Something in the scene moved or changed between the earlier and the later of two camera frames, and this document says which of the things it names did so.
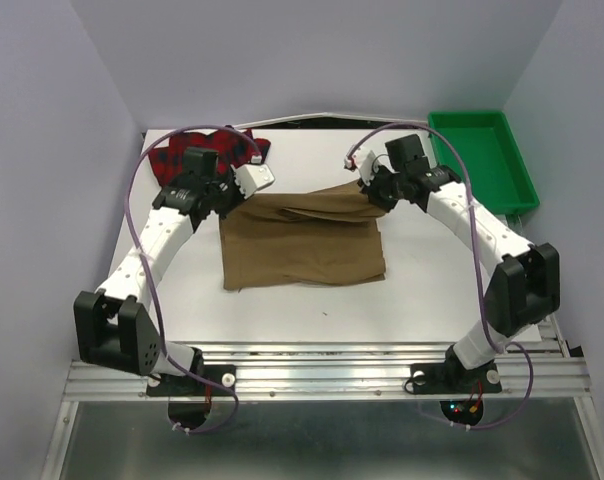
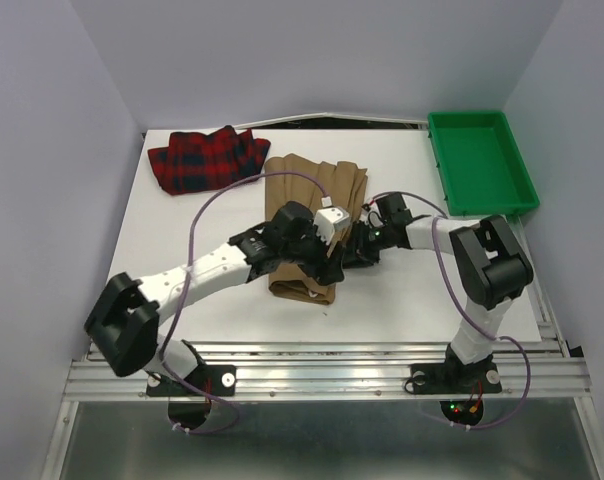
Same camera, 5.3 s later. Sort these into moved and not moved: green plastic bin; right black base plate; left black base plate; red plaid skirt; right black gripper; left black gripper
Moved: right black gripper; left black gripper
Not moved: red plaid skirt; left black base plate; green plastic bin; right black base plate
